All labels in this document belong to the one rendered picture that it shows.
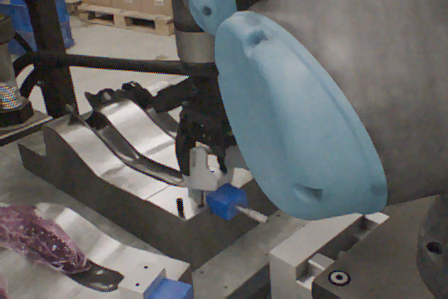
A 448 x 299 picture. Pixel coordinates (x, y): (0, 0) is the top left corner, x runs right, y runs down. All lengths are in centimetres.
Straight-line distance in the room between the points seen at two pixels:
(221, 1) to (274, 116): 29
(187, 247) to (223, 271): 6
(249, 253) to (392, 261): 41
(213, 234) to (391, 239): 39
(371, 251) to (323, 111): 24
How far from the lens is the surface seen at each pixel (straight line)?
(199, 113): 70
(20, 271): 76
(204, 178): 75
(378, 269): 45
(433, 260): 43
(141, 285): 69
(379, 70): 26
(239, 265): 82
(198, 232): 79
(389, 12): 27
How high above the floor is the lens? 133
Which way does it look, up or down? 27 degrees down
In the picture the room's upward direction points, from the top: 5 degrees counter-clockwise
